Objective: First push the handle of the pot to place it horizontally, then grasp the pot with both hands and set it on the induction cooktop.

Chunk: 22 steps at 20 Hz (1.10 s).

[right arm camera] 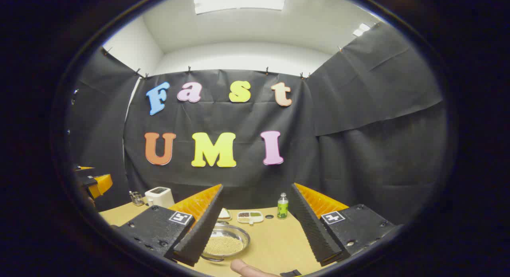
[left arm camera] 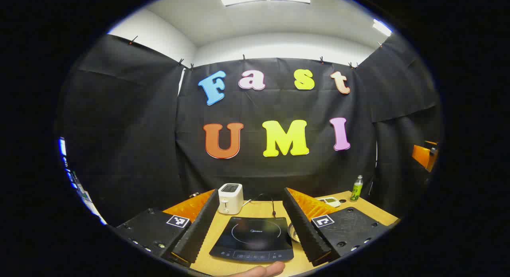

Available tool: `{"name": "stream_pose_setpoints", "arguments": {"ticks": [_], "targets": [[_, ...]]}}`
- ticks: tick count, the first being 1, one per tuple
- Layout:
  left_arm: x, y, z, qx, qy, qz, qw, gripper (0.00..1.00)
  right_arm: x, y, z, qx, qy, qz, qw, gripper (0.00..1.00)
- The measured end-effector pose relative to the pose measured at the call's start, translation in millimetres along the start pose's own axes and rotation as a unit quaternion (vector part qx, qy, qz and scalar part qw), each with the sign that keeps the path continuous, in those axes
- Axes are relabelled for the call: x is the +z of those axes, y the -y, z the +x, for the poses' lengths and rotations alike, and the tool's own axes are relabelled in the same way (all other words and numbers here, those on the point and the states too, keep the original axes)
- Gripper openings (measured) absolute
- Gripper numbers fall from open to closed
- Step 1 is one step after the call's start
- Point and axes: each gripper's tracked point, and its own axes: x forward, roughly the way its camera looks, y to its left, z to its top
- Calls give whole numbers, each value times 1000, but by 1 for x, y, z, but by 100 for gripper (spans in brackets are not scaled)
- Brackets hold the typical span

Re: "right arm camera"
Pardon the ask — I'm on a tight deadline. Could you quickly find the green label drink bottle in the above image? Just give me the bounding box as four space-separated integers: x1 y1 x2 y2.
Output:
277 193 289 220

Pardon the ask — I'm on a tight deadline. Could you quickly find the stainless steel pot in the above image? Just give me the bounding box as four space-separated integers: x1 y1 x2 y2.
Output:
201 222 251 262

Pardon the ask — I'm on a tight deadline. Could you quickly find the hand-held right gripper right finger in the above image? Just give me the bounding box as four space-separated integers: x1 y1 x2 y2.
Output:
290 183 399 266

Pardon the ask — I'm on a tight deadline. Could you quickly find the white divided bean tray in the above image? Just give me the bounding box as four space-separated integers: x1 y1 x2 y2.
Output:
237 211 264 226

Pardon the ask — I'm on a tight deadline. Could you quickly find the white toaster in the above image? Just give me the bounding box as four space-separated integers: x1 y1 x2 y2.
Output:
145 187 175 208

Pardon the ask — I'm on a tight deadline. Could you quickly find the pile of soybeans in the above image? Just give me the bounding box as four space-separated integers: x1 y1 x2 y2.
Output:
204 236 243 257

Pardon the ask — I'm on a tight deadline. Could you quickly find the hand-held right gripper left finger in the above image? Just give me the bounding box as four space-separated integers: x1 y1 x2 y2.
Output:
116 184 224 267

